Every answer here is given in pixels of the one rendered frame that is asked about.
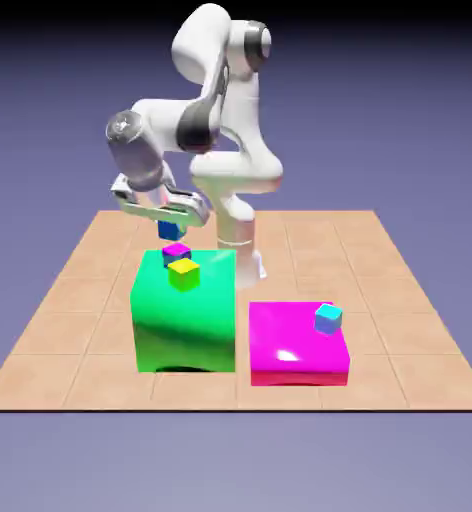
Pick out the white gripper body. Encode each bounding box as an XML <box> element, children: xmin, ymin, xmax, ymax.
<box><xmin>110</xmin><ymin>173</ymin><xmax>212</xmax><ymax>229</ymax></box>

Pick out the small blue cube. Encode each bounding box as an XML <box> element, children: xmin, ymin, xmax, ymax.
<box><xmin>157</xmin><ymin>220</ymin><xmax>188</xmax><ymax>242</ymax></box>

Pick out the small purple cube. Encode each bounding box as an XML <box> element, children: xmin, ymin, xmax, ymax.
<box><xmin>161</xmin><ymin>242</ymin><xmax>192</xmax><ymax>268</ymax></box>

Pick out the small yellow cube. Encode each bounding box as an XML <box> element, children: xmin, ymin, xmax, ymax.
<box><xmin>167</xmin><ymin>257</ymin><xmax>202</xmax><ymax>293</ymax></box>

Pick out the small cyan cube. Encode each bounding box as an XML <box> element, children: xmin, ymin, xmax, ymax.
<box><xmin>313</xmin><ymin>302</ymin><xmax>344</xmax><ymax>336</ymax></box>

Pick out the large green box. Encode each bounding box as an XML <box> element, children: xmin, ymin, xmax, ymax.
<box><xmin>129</xmin><ymin>249</ymin><xmax>237</xmax><ymax>374</ymax></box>

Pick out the large magenta box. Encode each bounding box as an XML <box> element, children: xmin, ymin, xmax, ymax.
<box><xmin>248</xmin><ymin>301</ymin><xmax>351</xmax><ymax>388</ymax></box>

